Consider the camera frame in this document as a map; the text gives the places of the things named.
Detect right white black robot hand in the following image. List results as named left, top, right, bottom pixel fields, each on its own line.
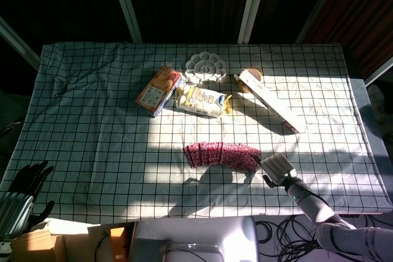
left=251, top=152, right=298, bottom=190

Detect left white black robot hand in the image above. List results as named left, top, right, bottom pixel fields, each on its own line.
left=0, top=160, right=56, bottom=242

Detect brown cardboard box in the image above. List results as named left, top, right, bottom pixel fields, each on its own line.
left=10, top=229, right=67, bottom=262

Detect long white narrow box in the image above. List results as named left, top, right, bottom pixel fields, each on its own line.
left=233, top=69, right=300, bottom=135

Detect white yellow snack bag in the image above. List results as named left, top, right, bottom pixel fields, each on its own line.
left=175, top=83, right=233, bottom=118

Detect orange small box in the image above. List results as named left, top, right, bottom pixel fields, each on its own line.
left=109, top=226, right=126, bottom=261

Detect white robot torso base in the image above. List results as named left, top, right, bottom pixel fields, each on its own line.
left=128, top=215, right=262, bottom=262

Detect white black-grid tablecloth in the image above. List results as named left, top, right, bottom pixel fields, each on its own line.
left=0, top=42, right=393, bottom=225

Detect white flower-shaped palette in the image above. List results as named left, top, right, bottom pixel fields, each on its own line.
left=184, top=53, right=228, bottom=87

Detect orange snack box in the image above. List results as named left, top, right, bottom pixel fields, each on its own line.
left=134, top=65, right=184, bottom=118

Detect black floor cables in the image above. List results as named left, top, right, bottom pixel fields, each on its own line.
left=254, top=214, right=366, bottom=262

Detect white window frame bar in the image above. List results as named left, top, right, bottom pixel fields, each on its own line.
left=0, top=15, right=41, bottom=71
left=364, top=61, right=393, bottom=87
left=107, top=0, right=144, bottom=44
left=237, top=0, right=270, bottom=44

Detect dark window frame bar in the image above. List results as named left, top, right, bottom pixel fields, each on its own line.
left=295, top=0, right=345, bottom=44

